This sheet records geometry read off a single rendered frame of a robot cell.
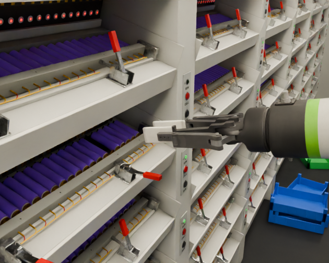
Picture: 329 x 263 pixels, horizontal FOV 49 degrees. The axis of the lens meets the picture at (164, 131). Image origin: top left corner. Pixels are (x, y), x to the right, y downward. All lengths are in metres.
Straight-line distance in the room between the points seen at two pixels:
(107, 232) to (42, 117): 0.39
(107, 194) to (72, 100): 0.20
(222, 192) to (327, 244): 0.94
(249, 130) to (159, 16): 0.34
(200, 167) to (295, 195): 1.32
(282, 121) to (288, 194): 1.84
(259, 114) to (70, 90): 0.30
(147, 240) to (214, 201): 0.54
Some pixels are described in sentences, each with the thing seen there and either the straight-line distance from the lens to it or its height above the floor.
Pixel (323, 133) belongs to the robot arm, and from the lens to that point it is 0.56.
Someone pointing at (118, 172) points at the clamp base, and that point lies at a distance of 0.72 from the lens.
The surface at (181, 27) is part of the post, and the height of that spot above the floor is 1.21.
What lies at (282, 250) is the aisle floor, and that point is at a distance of 2.10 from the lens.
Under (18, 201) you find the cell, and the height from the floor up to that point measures 0.98.
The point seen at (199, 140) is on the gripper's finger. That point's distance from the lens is 0.61.
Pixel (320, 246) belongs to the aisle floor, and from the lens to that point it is 2.19.
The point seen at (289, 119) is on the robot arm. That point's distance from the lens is 0.57.
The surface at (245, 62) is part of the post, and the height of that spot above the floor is 1.01.
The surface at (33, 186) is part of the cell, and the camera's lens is 0.64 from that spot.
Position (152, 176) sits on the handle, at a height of 0.96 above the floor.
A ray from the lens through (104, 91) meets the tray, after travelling 0.60.
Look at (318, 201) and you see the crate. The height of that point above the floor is 0.09.
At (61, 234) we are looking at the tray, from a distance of 0.60.
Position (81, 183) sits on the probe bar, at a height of 0.97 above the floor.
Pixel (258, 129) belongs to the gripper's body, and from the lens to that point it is 0.59.
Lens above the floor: 1.29
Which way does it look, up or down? 22 degrees down
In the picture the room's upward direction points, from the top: straight up
